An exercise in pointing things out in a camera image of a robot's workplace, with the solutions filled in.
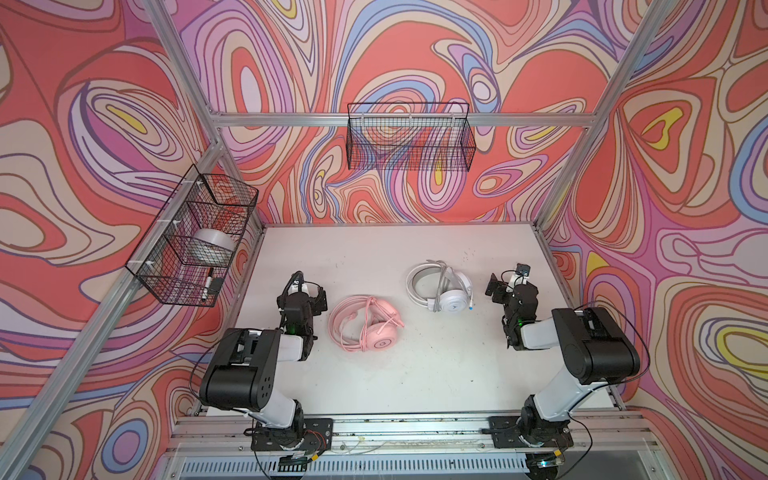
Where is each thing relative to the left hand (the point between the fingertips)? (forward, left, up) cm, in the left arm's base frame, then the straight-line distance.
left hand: (306, 287), depth 93 cm
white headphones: (-3, -47, +1) cm, 47 cm away
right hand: (+3, -65, -1) cm, 65 cm away
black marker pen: (-10, +19, +18) cm, 28 cm away
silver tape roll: (-5, +16, +26) cm, 31 cm away
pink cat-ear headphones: (-10, -19, -5) cm, 22 cm away
